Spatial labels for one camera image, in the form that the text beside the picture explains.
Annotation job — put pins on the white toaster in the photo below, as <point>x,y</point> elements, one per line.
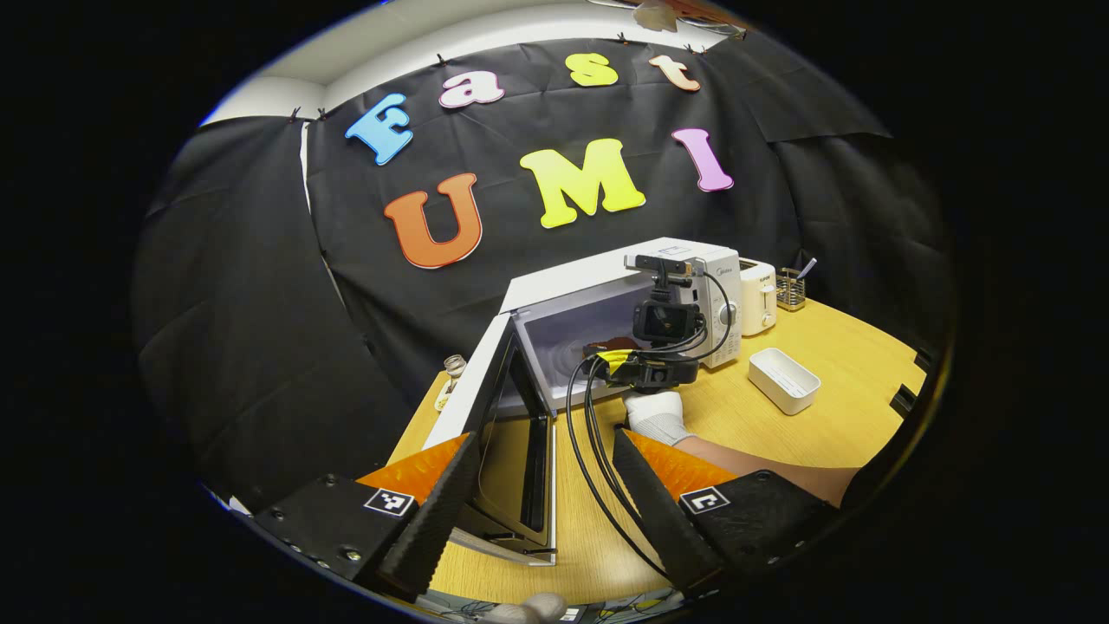
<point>758,299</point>

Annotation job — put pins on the mesh utensil holder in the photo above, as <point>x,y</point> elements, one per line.
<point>790,290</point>

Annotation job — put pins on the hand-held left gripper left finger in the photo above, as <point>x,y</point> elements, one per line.
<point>433,520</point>

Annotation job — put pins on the white rectangular tray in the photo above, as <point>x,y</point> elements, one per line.
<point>784,377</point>

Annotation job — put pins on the glass bottle with green label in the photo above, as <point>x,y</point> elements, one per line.
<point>454,373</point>

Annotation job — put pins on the silver spoon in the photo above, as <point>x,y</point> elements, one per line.
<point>807,269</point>

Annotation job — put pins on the white microwave oven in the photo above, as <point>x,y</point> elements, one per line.
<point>554,290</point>

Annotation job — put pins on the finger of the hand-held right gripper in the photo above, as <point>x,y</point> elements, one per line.
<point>619,360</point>

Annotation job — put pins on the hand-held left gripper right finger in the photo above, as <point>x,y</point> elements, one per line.
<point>663,520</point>

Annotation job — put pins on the glass turntable plate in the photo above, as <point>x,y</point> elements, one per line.
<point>572,360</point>

